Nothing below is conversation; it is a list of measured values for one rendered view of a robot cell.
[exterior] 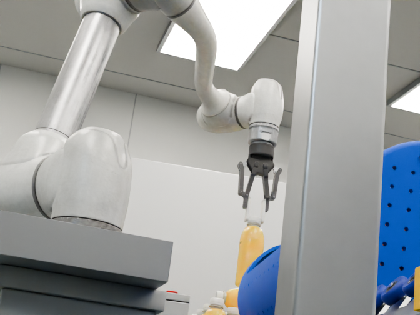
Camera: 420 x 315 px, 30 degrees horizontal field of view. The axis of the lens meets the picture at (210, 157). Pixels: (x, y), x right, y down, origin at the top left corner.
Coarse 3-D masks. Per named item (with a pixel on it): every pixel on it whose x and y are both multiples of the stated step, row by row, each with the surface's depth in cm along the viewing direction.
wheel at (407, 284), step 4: (412, 276) 98; (408, 280) 99; (412, 280) 97; (404, 284) 99; (408, 284) 97; (412, 284) 96; (404, 288) 98; (408, 288) 97; (412, 288) 96; (404, 292) 98; (408, 292) 97; (412, 292) 97; (408, 296) 98; (412, 296) 97
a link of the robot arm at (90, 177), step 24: (72, 144) 167; (96, 144) 165; (120, 144) 169; (48, 168) 168; (72, 168) 164; (96, 168) 163; (120, 168) 166; (48, 192) 166; (72, 192) 161; (96, 192) 161; (120, 192) 165; (48, 216) 172; (72, 216) 160; (96, 216) 160; (120, 216) 165
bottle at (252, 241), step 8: (248, 224) 226; (256, 224) 225; (248, 232) 223; (256, 232) 222; (240, 240) 224; (248, 240) 221; (256, 240) 221; (240, 248) 223; (248, 248) 221; (256, 248) 221; (240, 256) 221; (248, 256) 220; (256, 256) 220; (240, 264) 220; (248, 264) 219; (240, 272) 219; (240, 280) 218
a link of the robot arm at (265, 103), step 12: (264, 84) 236; (276, 84) 237; (252, 96) 236; (264, 96) 234; (276, 96) 235; (240, 108) 238; (252, 108) 234; (264, 108) 233; (276, 108) 234; (240, 120) 238; (252, 120) 234; (264, 120) 232; (276, 120) 234
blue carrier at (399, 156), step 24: (408, 144) 124; (384, 168) 122; (408, 168) 123; (384, 192) 121; (408, 192) 121; (384, 216) 120; (408, 216) 120; (384, 240) 118; (408, 240) 119; (264, 264) 174; (384, 264) 117; (408, 264) 118; (240, 288) 198; (264, 288) 171; (240, 312) 197; (264, 312) 175
